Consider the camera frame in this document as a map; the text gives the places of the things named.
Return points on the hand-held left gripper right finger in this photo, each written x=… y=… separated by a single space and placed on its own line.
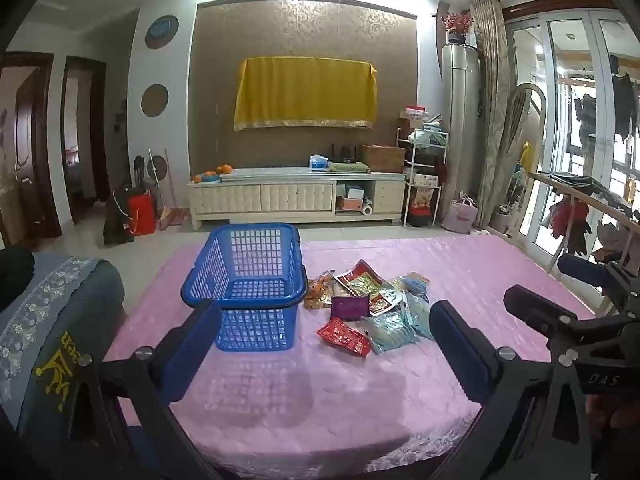
x=460 y=350

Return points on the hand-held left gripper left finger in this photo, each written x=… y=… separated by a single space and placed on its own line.
x=192 y=355

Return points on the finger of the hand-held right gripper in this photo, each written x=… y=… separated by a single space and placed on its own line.
x=530 y=305
x=582 y=267

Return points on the green-striped cracker packet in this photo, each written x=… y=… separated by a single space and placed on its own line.
x=390 y=332

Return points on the blue plastic basket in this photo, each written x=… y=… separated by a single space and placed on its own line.
x=250 y=304

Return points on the blue white cracker packet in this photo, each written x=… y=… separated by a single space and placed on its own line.
x=415 y=284

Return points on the gold foil snack packet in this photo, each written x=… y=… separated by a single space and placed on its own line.
x=387 y=297

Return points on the purple snack packet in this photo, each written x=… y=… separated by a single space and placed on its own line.
x=350 y=308

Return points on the orange snack packet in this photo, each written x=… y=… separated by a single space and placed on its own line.
x=317 y=292

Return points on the red garment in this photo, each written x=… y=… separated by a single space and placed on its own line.
x=570 y=225

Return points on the wooden drying rack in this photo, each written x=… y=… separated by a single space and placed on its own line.
x=575 y=189

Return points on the pink bag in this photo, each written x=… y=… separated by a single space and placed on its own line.
x=460 y=216

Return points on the yellow garment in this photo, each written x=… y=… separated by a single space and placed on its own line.
x=525 y=157

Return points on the pink broom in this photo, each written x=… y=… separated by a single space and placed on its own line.
x=172 y=219

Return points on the red gift box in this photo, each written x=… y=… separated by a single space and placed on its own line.
x=419 y=215

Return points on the red bag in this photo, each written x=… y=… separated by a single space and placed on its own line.
x=141 y=215

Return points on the black suitcase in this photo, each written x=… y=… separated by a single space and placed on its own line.
x=117 y=220

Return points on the glass balcony door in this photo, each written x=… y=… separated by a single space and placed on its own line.
x=552 y=110

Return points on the white metal rack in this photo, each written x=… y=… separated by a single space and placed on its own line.
x=425 y=180

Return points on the hanging dark clothes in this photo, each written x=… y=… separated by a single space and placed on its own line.
x=622 y=105

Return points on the white paper roll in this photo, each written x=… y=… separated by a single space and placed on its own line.
x=367 y=210

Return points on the blue fruit plate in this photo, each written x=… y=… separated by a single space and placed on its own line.
x=210 y=178

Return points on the beige patterned curtain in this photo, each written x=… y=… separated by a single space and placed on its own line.
x=492 y=110

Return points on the orange box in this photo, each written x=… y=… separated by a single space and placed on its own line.
x=348 y=204

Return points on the silver standing air conditioner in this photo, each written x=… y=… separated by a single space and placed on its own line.
x=461 y=125

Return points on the cream TV cabinet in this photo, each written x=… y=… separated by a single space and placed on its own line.
x=295 y=197

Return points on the blue white box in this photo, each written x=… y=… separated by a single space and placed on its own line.
x=355 y=192

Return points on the brown round board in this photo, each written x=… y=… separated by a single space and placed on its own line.
x=156 y=166

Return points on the dark cloth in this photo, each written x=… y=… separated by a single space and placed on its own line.
x=15 y=275

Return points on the brown cardboard box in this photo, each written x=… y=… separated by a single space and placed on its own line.
x=382 y=158

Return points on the green folded cloth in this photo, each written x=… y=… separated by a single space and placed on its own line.
x=348 y=167

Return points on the red white box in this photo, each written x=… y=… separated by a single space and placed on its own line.
x=414 y=116

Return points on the black router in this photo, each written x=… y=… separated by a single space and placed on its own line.
x=345 y=155

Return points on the blue tissue box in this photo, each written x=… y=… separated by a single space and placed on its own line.
x=318 y=162

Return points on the dark wooden doorway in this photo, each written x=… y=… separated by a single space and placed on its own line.
x=100 y=135

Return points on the dark wooden door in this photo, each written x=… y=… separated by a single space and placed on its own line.
x=25 y=160

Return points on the vase with red flowers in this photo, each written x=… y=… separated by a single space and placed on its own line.
x=456 y=27

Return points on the yellow cloth cover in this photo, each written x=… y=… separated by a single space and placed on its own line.
x=305 y=95

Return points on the brown round wall plate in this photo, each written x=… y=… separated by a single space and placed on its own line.
x=154 y=100

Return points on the blue round wall plate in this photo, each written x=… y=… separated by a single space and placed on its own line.
x=161 y=32

